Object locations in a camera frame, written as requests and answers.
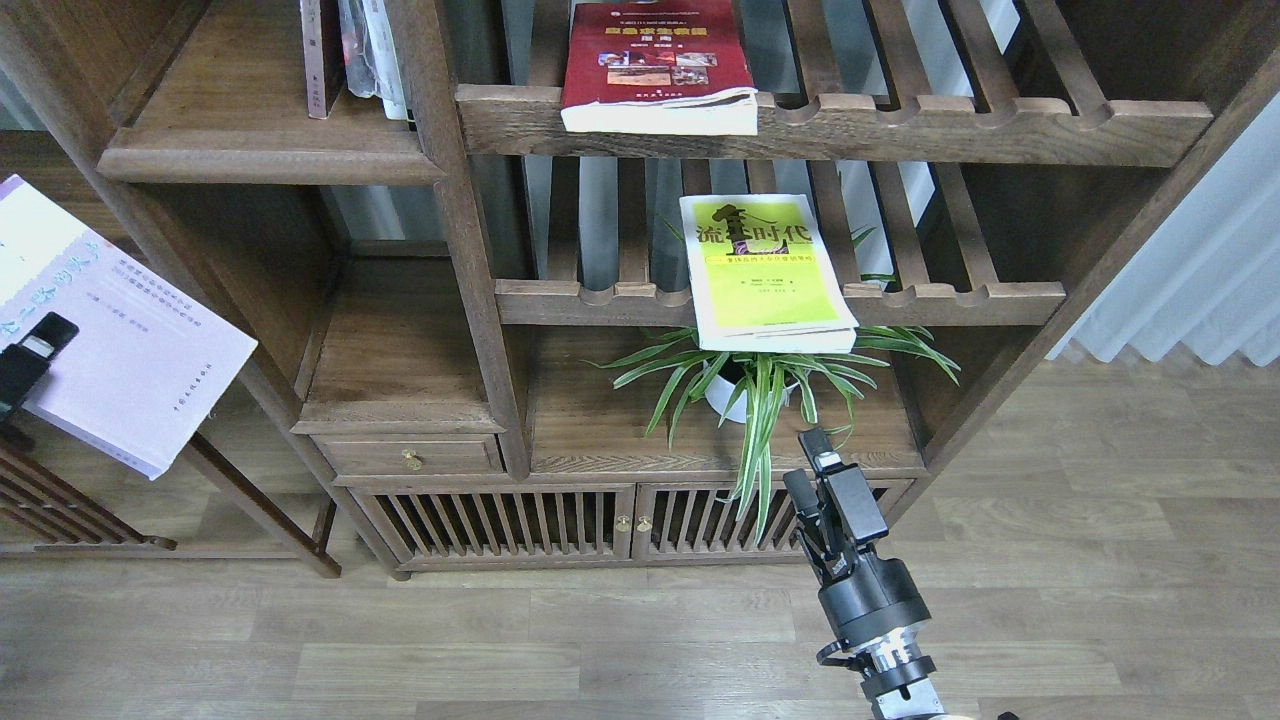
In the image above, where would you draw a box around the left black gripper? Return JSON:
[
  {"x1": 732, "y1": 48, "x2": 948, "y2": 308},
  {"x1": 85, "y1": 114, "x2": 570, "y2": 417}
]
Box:
[{"x1": 1, "y1": 313, "x2": 81, "y2": 451}]

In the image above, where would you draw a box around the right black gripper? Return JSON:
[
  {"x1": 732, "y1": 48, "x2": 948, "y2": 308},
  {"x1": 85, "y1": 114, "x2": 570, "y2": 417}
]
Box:
[{"x1": 783, "y1": 428, "x2": 931, "y2": 656}]

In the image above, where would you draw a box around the white lavender book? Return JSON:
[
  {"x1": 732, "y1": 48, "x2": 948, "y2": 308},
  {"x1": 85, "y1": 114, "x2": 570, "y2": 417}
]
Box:
[{"x1": 1, "y1": 176, "x2": 256, "y2": 479}]

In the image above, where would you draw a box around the yellow green book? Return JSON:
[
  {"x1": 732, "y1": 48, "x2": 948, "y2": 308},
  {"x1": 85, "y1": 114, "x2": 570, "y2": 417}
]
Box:
[{"x1": 678, "y1": 193, "x2": 858, "y2": 354}]

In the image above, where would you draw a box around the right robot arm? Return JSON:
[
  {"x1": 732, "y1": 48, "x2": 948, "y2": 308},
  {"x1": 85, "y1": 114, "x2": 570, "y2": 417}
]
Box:
[{"x1": 783, "y1": 428, "x2": 950, "y2": 719}]

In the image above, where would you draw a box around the green spider plant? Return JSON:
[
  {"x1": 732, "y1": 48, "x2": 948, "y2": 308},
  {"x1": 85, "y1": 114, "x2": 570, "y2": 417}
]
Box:
[{"x1": 607, "y1": 318, "x2": 960, "y2": 536}]

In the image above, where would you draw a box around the brown upright book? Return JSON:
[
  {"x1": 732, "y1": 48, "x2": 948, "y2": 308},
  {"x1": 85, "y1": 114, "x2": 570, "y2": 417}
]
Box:
[{"x1": 300, "y1": 1, "x2": 346, "y2": 119}]

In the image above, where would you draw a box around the plastic wrapped book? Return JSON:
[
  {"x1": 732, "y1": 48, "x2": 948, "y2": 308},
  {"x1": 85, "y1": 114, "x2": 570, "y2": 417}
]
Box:
[{"x1": 337, "y1": 0, "x2": 378, "y2": 97}]

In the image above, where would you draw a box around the dark wooden bookshelf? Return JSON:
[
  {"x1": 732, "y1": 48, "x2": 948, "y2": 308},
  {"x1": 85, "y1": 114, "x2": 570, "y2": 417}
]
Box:
[{"x1": 3, "y1": 1, "x2": 1277, "y2": 579}]

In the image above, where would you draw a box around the red cover book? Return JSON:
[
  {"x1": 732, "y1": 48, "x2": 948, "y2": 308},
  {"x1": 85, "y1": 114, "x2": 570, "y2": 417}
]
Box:
[{"x1": 559, "y1": 1, "x2": 758, "y2": 136}]

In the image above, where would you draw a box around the white curtain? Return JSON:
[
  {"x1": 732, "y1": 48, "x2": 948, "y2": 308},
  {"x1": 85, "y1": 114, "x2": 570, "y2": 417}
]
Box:
[{"x1": 1050, "y1": 100, "x2": 1279, "y2": 366}]

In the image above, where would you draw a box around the white upright book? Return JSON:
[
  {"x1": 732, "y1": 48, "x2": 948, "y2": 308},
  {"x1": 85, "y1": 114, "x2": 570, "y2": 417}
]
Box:
[{"x1": 361, "y1": 1, "x2": 413, "y2": 120}]

